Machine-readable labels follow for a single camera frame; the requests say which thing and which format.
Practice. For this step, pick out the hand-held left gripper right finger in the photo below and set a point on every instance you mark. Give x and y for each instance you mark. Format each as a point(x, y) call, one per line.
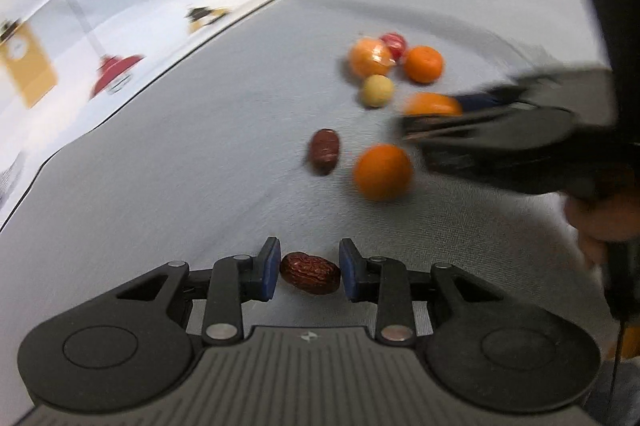
point(348, 273)

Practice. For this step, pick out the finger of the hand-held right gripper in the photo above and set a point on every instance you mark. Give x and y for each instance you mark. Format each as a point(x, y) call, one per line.
point(480, 98)
point(440, 126)

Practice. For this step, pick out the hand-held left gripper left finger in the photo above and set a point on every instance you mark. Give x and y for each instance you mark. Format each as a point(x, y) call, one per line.
point(271, 271)

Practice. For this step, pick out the orange mandarin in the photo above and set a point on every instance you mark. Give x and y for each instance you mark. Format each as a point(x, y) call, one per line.
point(430, 104)
point(423, 64)

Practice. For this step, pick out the wrinkled red date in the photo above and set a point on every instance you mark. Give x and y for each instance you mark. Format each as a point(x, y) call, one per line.
point(310, 273)

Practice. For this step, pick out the small yellow round fruit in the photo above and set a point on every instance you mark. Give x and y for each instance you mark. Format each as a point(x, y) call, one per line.
point(376, 91)

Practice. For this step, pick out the large orange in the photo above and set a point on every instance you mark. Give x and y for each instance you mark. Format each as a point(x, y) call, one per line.
point(383, 171)

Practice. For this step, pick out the red fruit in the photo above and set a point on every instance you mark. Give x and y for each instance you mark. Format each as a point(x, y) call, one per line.
point(395, 43)

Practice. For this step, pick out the plastic-wrapped orange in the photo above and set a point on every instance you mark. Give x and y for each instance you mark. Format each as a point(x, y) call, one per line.
point(370, 56)

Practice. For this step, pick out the dark red date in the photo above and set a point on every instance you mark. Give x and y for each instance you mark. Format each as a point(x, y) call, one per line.
point(324, 150)

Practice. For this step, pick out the person's right hand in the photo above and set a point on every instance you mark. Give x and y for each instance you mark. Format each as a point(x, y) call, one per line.
point(595, 226)

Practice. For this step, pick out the grey bed cover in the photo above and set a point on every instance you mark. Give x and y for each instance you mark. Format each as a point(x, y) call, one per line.
point(200, 156)

